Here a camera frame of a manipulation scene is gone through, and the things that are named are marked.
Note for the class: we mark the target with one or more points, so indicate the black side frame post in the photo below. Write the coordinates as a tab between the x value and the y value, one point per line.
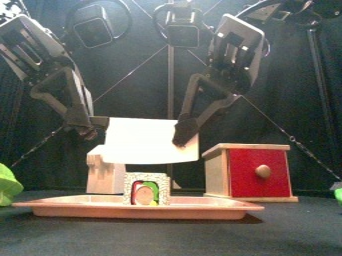
321	86

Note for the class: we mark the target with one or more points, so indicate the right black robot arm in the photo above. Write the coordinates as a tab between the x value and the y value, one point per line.
289	10

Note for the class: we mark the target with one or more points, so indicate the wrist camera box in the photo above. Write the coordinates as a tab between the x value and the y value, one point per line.
182	31
94	30

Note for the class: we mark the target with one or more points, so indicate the wooden box red drawer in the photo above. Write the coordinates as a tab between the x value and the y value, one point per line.
255	173

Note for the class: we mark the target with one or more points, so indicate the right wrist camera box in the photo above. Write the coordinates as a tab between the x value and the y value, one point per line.
182	31

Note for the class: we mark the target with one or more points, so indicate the small green toy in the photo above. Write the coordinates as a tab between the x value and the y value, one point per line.
338	196

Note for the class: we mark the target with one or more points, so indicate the large green crumpled toy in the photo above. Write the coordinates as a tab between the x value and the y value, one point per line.
8	186

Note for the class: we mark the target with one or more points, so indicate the vertical metal frame pole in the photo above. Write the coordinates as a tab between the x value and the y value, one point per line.
170	83

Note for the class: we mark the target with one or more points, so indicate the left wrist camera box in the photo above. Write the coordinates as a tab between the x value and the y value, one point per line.
94	30

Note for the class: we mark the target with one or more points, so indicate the pink plastic tray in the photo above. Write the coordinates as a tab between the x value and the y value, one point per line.
200	208

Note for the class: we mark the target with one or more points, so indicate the toy sushi roll piece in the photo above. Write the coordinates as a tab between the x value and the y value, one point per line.
146	190

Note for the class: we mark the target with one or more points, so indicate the wooden knife holder block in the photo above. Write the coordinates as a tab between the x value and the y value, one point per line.
104	178

